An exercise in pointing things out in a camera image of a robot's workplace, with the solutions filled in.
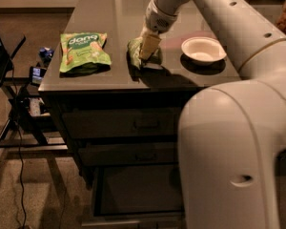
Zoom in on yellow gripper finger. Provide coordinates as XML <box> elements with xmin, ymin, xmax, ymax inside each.
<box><xmin>139</xmin><ymin>35</ymin><xmax>161</xmax><ymax>60</ymax></box>
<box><xmin>140</xmin><ymin>25</ymin><xmax>149</xmax><ymax>37</ymax></box>

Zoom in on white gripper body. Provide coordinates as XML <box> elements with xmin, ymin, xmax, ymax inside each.
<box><xmin>145</xmin><ymin>0</ymin><xmax>178</xmax><ymax>33</ymax></box>

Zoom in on green Kettle jalapeno chip bag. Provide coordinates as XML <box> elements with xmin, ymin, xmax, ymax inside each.
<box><xmin>126</xmin><ymin>36</ymin><xmax>164</xmax><ymax>71</ymax></box>

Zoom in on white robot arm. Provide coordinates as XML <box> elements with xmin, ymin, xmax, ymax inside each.
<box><xmin>143</xmin><ymin>0</ymin><xmax>286</xmax><ymax>229</ymax></box>

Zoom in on green Dang chip bag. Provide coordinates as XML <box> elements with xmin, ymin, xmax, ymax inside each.
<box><xmin>60</xmin><ymin>32</ymin><xmax>112</xmax><ymax>74</ymax></box>

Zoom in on top left drawer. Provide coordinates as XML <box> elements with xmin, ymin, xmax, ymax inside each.
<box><xmin>62</xmin><ymin>108</ymin><xmax>179</xmax><ymax>139</ymax></box>

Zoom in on middle left drawer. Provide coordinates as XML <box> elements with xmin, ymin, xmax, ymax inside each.
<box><xmin>76</xmin><ymin>142</ymin><xmax>177</xmax><ymax>166</ymax></box>

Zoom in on open bottom drawer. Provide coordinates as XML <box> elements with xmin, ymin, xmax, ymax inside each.
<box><xmin>82</xmin><ymin>163</ymin><xmax>186</xmax><ymax>229</ymax></box>

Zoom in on white paper bowl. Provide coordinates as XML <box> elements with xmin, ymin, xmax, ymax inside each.
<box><xmin>181</xmin><ymin>37</ymin><xmax>226</xmax><ymax>66</ymax></box>

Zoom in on dark counter cabinet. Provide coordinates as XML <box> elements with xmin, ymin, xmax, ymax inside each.
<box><xmin>39</xmin><ymin>0</ymin><xmax>239</xmax><ymax>183</ymax></box>

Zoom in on blue small object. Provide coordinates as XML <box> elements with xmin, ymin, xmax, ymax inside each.
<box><xmin>39</xmin><ymin>48</ymin><xmax>54</xmax><ymax>64</ymax></box>

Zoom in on small device with screen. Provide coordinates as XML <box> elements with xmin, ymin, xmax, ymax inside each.
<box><xmin>30</xmin><ymin>67</ymin><xmax>47</xmax><ymax>86</ymax></box>

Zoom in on black hanging cable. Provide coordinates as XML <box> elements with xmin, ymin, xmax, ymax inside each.
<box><xmin>9</xmin><ymin>59</ymin><xmax>29</xmax><ymax>229</ymax></box>

